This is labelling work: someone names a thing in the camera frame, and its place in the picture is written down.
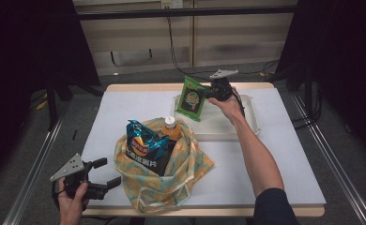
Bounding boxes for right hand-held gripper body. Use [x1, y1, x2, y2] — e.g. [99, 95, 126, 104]
[204, 68, 240, 102]

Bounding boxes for blue potato chips bag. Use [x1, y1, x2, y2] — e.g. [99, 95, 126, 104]
[126, 119, 173, 176]

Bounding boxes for black power cable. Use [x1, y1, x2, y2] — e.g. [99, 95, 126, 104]
[166, 17, 212, 83]

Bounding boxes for wooden table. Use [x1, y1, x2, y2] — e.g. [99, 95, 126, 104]
[61, 82, 326, 218]

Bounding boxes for person's right hand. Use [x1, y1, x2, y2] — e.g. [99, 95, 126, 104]
[207, 87, 246, 126]

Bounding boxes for white wall socket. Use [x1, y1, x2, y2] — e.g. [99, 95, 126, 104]
[160, 0, 184, 9]

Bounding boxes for black curtain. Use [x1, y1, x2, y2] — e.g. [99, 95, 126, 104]
[0, 0, 101, 188]
[274, 0, 366, 163]

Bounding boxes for orange juice bottle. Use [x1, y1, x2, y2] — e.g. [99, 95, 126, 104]
[160, 115, 183, 142]

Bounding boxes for white plastic tray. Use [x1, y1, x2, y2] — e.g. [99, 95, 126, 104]
[171, 93, 262, 143]

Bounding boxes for right hand-held gripper black cable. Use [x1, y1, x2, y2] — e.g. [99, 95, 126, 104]
[233, 88, 247, 118]

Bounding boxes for black floor cable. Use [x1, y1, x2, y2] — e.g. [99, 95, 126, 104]
[236, 59, 281, 77]

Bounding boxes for black metal stand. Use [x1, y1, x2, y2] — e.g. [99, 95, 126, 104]
[44, 74, 74, 130]
[292, 62, 324, 129]

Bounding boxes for aluminium floor rail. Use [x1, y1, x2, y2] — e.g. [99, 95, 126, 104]
[292, 93, 366, 225]
[2, 102, 70, 225]

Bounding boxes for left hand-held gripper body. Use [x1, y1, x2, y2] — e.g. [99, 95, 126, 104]
[49, 153, 109, 201]

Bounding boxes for yellow floor tape piece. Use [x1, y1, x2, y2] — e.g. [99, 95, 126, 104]
[35, 99, 50, 112]

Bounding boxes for left hand-held gripper black cable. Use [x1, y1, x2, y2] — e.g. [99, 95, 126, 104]
[50, 183, 63, 209]

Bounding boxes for hand-held gripper black cable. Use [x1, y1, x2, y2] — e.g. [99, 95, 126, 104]
[233, 88, 247, 118]
[50, 183, 63, 209]

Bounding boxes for person's left hand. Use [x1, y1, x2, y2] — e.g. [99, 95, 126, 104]
[57, 179, 91, 225]

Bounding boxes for fruit print cloth bag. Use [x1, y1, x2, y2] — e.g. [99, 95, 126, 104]
[114, 116, 216, 215]

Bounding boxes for long desk with black edge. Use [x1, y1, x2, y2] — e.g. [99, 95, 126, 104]
[72, 0, 298, 22]

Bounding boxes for green snack packet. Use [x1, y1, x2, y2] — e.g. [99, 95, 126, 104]
[175, 75, 211, 123]

